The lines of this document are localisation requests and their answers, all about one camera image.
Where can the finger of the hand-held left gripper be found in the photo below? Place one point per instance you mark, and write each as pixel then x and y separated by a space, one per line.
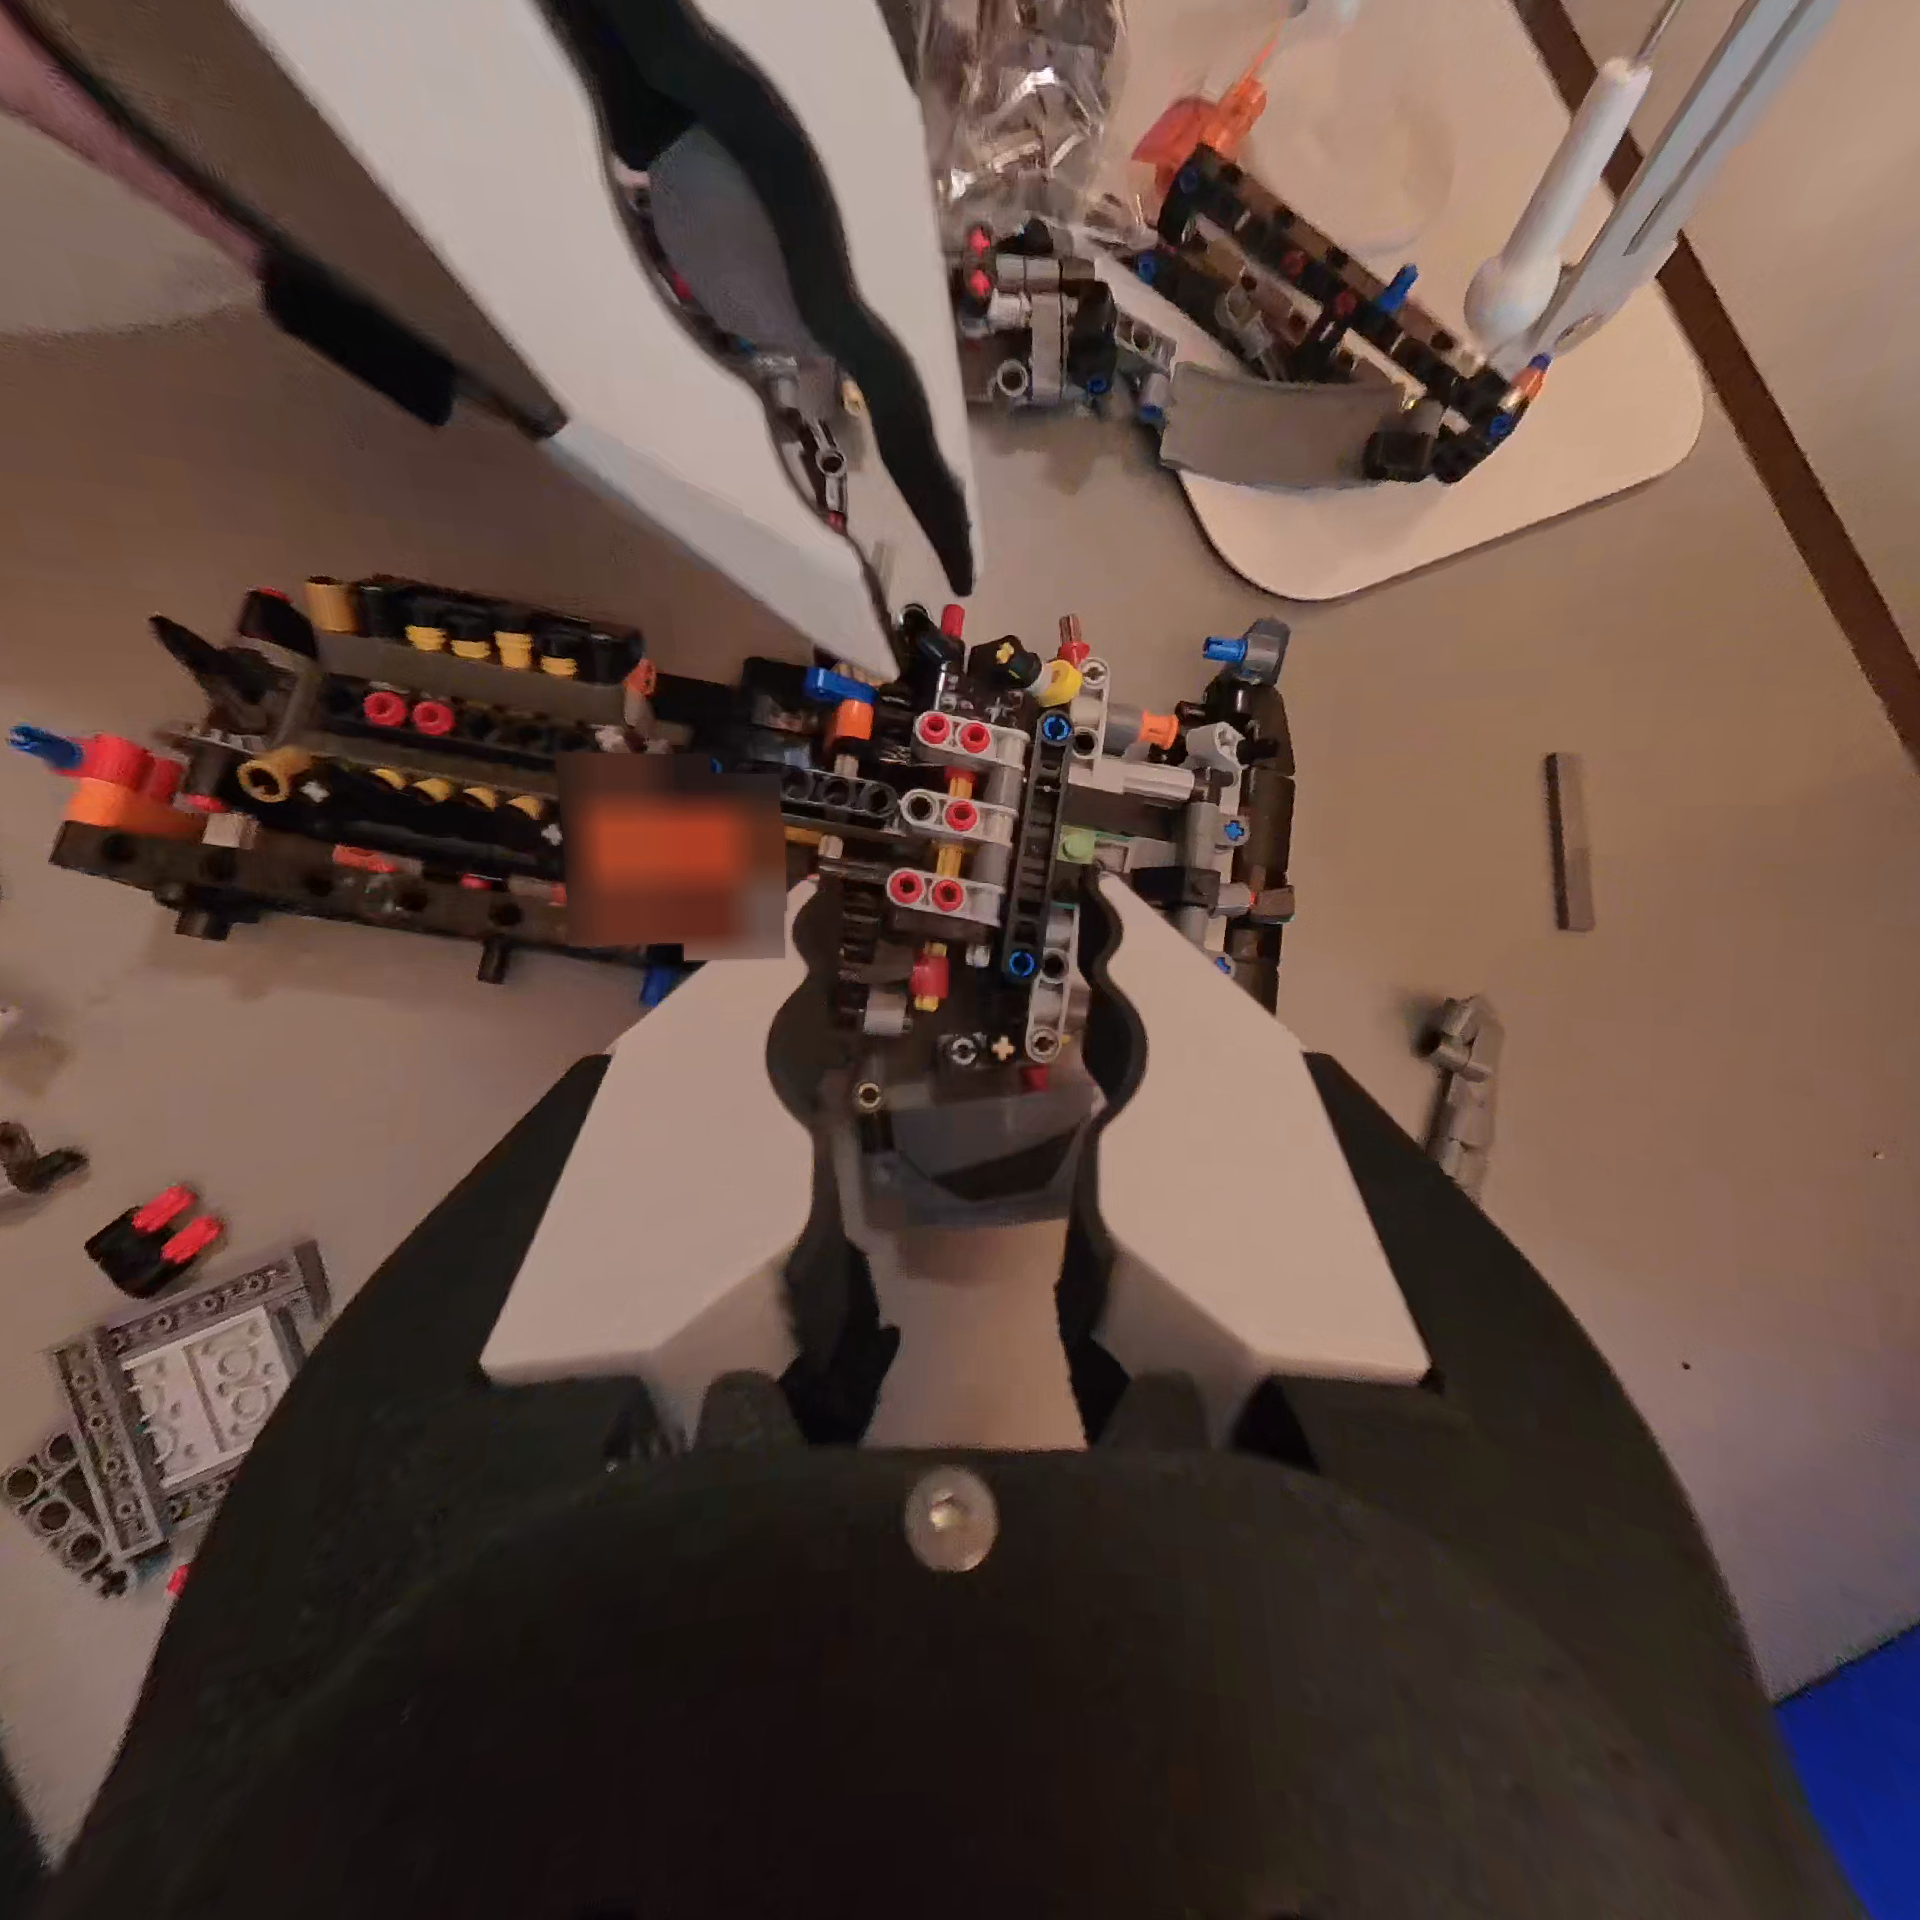
pixel 870 150
pixel 480 196

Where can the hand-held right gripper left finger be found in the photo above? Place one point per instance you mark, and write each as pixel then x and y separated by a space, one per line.
pixel 646 1200

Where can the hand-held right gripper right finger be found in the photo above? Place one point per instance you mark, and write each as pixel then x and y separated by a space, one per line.
pixel 1261 1200

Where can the grey lego piece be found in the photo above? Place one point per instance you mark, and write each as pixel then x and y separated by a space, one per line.
pixel 705 238

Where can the dark grey curved lego panel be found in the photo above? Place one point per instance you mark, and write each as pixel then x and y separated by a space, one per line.
pixel 974 1155
pixel 1275 427

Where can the lego car chassis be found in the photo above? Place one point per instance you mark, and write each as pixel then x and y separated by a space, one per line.
pixel 1043 825

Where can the clear bag of lego parts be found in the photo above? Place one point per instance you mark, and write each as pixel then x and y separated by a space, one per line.
pixel 1019 105

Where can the grey lego assembly red axles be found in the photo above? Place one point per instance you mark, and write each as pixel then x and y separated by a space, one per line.
pixel 1049 329

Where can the orange lego seat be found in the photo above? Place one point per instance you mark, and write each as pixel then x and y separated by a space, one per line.
pixel 1201 128

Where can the dark grey flat lego tile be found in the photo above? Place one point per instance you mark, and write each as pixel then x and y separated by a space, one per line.
pixel 1569 841

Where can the black lego connector two red pins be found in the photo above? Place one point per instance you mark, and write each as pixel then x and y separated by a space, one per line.
pixel 136 1251

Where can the grey lego connector black pins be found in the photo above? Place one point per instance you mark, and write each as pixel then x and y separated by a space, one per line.
pixel 38 1164

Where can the white lamp base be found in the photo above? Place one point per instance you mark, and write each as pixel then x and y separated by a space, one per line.
pixel 1498 494

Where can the silver metal bar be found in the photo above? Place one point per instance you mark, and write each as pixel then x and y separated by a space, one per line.
pixel 1694 166

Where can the blue sheet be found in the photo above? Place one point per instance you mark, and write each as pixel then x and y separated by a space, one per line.
pixel 1860 1784

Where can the black lego frame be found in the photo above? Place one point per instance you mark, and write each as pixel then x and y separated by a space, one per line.
pixel 1305 253

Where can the grey square lego frame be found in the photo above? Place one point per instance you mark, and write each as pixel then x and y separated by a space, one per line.
pixel 182 1395

